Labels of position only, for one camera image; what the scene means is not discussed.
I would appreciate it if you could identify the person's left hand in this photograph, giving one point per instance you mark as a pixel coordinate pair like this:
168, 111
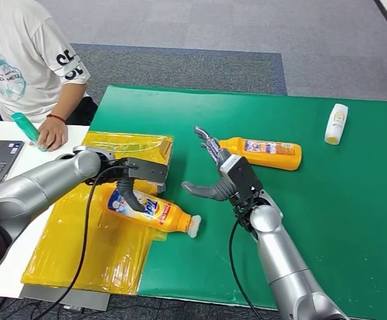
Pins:
53, 134

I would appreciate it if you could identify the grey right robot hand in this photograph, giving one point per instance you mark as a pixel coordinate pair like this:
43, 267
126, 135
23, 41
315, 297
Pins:
218, 187

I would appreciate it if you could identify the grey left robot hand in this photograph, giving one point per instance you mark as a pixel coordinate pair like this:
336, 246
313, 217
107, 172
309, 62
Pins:
128, 192

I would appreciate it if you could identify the teal tube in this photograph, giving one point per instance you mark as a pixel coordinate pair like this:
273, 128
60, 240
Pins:
25, 126

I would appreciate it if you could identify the orange detergent bottle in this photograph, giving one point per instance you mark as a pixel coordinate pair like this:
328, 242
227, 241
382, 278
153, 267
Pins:
160, 214
267, 156

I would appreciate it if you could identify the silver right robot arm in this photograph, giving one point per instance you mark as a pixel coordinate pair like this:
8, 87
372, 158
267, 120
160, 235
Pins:
286, 274

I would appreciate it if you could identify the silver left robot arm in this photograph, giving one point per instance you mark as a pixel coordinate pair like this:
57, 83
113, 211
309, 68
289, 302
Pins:
40, 190

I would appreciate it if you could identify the person's left forearm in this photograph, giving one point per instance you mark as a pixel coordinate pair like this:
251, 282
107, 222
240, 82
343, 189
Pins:
68, 99

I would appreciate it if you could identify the white lotion bottle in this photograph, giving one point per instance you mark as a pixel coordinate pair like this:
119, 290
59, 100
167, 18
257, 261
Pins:
335, 124

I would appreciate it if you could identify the yellow film-wrapped cardboard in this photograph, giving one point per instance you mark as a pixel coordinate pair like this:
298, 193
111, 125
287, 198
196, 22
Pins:
97, 256

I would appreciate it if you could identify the person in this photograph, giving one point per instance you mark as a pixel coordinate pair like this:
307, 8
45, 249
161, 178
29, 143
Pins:
23, 48

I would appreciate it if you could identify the green table mat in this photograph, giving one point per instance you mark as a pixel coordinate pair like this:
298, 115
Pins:
330, 212

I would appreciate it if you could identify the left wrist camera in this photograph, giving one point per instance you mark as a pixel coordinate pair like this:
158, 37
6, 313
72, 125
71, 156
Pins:
147, 170

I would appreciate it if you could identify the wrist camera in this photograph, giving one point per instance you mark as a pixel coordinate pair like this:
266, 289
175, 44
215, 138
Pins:
243, 179
147, 170

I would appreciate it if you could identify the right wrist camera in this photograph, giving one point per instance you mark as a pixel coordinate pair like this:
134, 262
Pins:
243, 179

